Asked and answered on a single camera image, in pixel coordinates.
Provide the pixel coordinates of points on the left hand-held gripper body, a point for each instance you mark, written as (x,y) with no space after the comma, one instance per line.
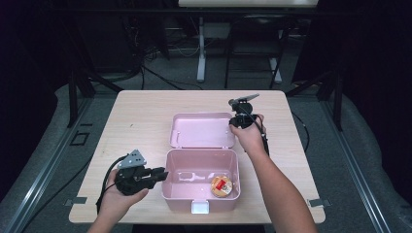
(132,181)

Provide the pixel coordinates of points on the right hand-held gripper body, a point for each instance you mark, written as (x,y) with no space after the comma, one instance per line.
(244,111)

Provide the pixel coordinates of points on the pink plastic storage box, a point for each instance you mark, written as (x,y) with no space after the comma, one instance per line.
(200,168)

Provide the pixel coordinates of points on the round orange snack packet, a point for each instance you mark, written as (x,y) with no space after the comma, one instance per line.
(221,186)

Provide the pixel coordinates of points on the person's right hand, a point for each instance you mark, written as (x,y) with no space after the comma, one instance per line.
(249,137)

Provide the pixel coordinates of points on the person's left hand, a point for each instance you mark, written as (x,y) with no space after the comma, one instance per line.
(118,202)

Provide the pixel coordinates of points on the white desk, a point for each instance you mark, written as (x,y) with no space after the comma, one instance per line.
(201,48)

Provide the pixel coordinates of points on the black chair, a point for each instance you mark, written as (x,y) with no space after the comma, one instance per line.
(256,35)

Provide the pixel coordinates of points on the black metal stand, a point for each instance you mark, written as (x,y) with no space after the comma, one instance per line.
(336,97)
(74,93)

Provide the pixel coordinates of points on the aluminium floor rail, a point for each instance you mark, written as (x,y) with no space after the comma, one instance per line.
(45,174)
(356,168)

